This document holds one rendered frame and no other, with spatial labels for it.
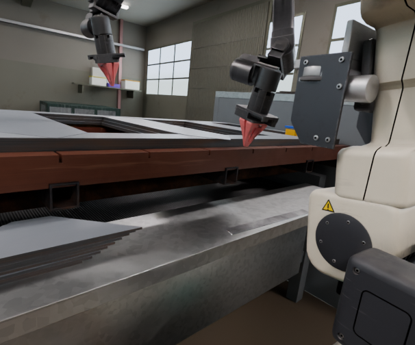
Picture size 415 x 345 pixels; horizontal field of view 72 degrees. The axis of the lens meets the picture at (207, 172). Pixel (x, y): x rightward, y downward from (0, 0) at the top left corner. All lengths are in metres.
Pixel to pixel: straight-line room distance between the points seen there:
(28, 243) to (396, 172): 0.55
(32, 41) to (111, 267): 8.95
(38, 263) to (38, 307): 0.07
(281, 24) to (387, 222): 0.54
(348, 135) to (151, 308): 1.16
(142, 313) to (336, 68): 0.65
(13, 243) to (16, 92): 8.75
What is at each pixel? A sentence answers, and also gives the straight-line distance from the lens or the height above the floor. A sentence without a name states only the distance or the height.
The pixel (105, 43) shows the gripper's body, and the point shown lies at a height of 1.09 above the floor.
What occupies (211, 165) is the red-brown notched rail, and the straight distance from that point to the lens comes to 0.76.
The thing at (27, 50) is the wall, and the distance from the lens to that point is 9.28.
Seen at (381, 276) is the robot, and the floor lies 0.74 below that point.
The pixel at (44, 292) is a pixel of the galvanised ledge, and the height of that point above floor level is 0.68.
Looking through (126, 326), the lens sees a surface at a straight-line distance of 0.76.
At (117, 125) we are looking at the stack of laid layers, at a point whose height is 0.83.
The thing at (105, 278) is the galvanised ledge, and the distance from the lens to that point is 0.46.
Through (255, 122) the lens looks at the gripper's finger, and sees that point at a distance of 0.74.
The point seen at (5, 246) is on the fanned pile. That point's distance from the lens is 0.49.
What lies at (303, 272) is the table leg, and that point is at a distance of 1.60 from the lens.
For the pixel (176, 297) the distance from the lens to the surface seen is 0.80.
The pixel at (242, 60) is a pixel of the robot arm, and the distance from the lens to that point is 0.78.
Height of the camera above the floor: 0.93
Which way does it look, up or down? 13 degrees down
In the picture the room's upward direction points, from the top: 6 degrees clockwise
